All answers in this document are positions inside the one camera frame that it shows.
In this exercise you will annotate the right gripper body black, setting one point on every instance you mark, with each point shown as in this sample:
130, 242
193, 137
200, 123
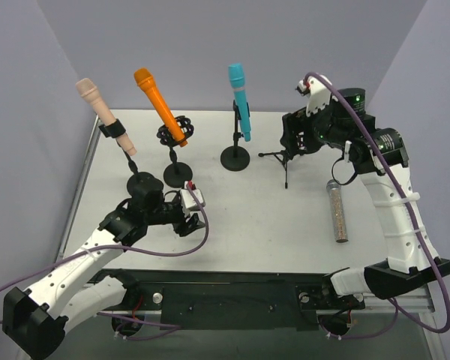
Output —
290, 132

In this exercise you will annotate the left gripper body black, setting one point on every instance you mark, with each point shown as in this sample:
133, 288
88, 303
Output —
184, 226

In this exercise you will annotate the black tripod shock mount stand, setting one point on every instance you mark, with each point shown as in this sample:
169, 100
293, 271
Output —
285, 157

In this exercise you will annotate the black round base clip stand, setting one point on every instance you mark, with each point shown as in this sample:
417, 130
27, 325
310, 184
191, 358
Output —
235, 158

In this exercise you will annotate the cyan microphone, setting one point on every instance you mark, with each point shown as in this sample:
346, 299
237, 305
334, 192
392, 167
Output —
236, 76

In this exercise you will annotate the silver glitter microphone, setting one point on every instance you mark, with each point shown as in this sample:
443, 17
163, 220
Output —
337, 211

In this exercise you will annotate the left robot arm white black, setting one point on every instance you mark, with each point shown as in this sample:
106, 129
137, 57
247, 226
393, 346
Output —
38, 317

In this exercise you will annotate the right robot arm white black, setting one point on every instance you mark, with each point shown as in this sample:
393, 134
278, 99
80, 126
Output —
381, 162

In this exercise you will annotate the black stand with orange microphone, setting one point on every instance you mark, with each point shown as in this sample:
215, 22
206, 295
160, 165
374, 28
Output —
177, 173

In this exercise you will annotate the black stand with beige microphone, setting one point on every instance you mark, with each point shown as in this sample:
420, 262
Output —
135, 165

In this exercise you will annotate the orange microphone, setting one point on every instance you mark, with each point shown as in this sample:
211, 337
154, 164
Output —
146, 82

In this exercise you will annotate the beige microphone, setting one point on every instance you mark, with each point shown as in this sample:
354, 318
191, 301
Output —
89, 92

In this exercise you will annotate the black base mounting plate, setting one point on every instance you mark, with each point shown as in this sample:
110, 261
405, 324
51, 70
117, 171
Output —
221, 300

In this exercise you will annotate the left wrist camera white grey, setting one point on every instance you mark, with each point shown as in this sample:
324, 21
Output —
191, 197

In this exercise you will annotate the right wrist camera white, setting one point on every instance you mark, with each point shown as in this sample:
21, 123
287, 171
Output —
318, 95

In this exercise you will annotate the aluminium frame rail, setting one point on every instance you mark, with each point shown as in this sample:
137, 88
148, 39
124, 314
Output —
418, 301

